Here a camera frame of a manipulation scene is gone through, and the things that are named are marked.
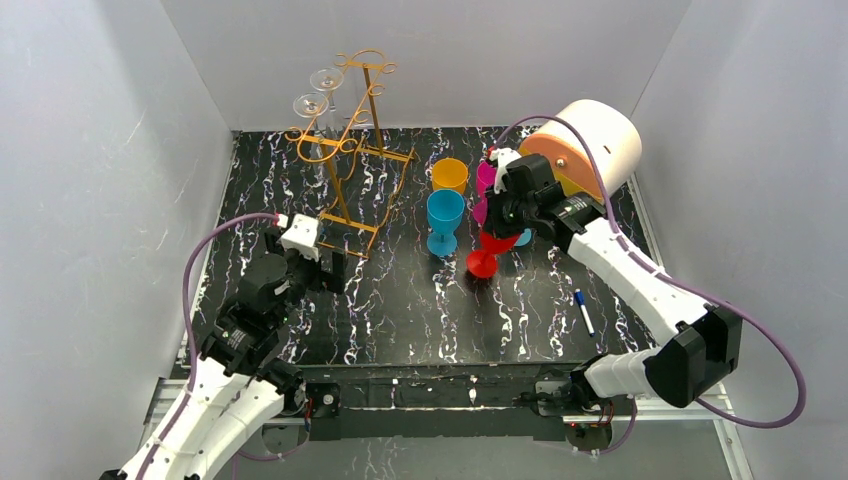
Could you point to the blue white marker pen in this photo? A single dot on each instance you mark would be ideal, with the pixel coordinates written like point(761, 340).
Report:
point(581, 303)

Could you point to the clear wine glass front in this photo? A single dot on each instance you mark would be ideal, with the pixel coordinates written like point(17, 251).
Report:
point(314, 107)

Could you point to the light blue wine glass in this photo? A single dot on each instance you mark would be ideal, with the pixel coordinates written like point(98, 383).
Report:
point(524, 238)

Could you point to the teal blue wine glass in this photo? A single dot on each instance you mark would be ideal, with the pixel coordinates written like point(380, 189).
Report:
point(445, 210)

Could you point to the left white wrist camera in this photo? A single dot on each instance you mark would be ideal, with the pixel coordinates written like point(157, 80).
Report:
point(300, 232)

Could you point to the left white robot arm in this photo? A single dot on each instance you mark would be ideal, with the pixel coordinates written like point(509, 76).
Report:
point(237, 385)

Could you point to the red wine glass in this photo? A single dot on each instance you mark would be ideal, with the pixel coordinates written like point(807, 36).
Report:
point(483, 262)

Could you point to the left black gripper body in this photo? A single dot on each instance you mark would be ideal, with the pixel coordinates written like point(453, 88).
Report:
point(332, 270)

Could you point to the white cylindrical drawer box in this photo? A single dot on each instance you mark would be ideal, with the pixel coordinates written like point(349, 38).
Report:
point(612, 138)

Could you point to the clear wine glass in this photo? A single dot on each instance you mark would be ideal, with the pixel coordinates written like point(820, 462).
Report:
point(328, 81)
point(314, 107)

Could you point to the black marble pattern mat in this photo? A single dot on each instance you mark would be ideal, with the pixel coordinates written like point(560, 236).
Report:
point(403, 305)

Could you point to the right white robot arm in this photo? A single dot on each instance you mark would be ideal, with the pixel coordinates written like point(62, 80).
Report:
point(698, 343)

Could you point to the yellow wine glass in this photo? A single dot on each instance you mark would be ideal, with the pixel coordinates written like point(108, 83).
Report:
point(451, 174)

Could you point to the magenta wine glass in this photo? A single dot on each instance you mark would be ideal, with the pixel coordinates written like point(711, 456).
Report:
point(485, 178)

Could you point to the clear wine glass rear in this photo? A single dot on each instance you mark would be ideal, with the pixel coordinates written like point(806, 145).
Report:
point(328, 81)

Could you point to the gold wire glass rack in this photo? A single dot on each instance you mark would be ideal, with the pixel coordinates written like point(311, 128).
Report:
point(344, 192)

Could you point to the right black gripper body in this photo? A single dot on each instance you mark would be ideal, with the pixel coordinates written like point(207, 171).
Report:
point(502, 216)

